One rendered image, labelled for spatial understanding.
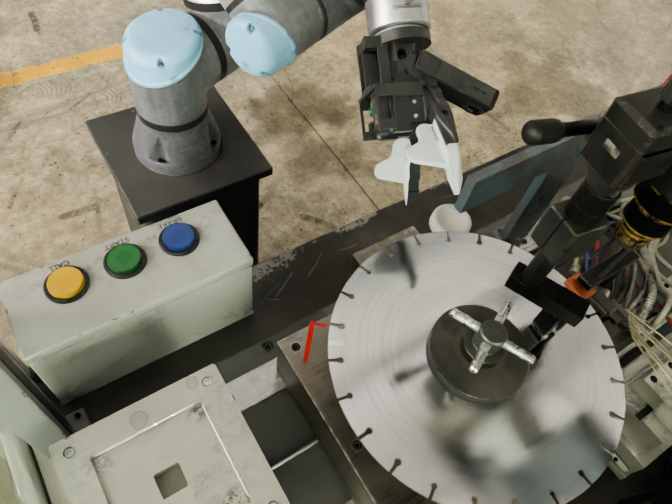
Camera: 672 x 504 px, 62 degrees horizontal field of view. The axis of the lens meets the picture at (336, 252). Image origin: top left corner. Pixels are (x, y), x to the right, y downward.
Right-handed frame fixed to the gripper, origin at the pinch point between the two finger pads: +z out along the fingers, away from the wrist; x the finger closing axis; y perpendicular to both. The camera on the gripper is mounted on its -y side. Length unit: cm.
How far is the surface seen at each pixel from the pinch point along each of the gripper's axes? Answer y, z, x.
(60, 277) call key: 44.5, 3.5, -7.3
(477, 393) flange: 2.4, 20.5, 10.4
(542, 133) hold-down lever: 1.8, -3.2, 25.6
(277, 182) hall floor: 1, -18, -132
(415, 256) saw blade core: 3.3, 6.2, -0.4
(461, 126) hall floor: -76, -35, -143
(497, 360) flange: -0.4, 17.6, 10.2
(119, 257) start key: 37.9, 2.0, -8.3
